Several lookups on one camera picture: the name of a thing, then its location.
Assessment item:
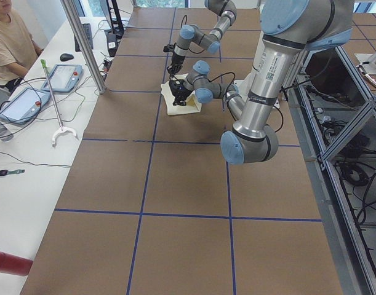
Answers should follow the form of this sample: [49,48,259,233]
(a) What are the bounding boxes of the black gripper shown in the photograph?
[167,52,185,77]
[173,86,190,106]

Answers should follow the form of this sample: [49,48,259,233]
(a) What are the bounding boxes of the cream long-sleeve cat shirt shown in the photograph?
[161,82,202,116]

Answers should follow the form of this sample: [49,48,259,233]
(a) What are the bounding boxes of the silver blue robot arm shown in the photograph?
[163,0,237,76]
[167,1,354,165]

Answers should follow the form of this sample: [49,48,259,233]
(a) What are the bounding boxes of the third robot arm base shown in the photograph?
[355,52,376,75]

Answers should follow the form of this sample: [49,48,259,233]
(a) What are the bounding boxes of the black keyboard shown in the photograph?
[74,23,93,52]

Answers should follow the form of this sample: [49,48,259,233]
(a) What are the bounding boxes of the far blue teach pendant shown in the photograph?
[43,64,83,93]

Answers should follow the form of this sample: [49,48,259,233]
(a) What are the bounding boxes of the blue teach pendant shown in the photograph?
[43,64,83,93]
[0,87,50,125]

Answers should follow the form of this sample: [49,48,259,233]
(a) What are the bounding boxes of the black computer mouse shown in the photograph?
[60,53,74,62]

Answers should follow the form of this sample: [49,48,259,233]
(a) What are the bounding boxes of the metal reacher grabber stick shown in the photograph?
[40,59,79,148]

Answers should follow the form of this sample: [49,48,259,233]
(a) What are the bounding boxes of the near blue teach pendant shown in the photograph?
[0,87,50,125]

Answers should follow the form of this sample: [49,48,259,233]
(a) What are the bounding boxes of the seated person beige shirt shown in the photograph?
[0,1,43,92]

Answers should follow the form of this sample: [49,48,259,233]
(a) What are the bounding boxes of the red cylinder bottle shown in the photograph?
[0,251,33,276]

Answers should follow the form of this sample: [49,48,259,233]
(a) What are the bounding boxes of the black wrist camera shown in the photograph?
[163,44,175,53]
[169,79,185,96]

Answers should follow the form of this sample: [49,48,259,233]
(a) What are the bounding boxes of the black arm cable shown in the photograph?
[212,72,284,133]
[180,14,207,55]

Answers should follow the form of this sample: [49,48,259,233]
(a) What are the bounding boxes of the aluminium frame post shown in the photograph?
[60,0,106,95]

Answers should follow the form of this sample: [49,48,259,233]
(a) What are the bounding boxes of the green strap smartwatch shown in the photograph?
[0,169,25,177]

